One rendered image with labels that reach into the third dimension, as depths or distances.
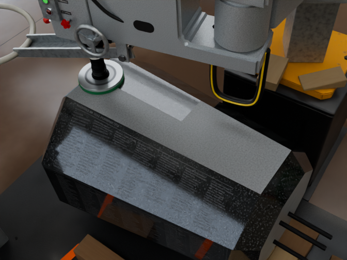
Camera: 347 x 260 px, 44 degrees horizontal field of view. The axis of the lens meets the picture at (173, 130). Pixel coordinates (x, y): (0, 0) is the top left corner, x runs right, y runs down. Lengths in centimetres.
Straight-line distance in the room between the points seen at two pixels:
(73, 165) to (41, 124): 119
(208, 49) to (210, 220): 67
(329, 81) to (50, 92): 207
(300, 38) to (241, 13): 82
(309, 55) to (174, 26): 94
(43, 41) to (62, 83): 123
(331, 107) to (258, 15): 86
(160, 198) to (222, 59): 64
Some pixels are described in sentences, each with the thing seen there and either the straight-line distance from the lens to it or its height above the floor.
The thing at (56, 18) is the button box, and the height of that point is 129.
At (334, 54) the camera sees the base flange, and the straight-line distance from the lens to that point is 240.
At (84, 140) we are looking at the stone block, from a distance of 200.
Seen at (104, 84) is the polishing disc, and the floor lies 89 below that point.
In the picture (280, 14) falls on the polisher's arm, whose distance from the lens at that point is 160.
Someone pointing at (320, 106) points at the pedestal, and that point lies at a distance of 217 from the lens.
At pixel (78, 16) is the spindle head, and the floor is 131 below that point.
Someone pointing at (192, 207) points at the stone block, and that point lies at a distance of 176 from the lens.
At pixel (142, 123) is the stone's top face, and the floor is 87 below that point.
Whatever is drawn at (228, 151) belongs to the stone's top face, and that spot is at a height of 87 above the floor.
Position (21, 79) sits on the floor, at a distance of 359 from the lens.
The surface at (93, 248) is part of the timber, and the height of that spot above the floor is 13.
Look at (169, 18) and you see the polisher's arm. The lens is 153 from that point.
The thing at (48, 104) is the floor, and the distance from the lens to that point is 331.
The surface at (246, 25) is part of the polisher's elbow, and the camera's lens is 145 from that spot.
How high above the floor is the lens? 228
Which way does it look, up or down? 50 degrees down
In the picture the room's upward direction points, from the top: 4 degrees counter-clockwise
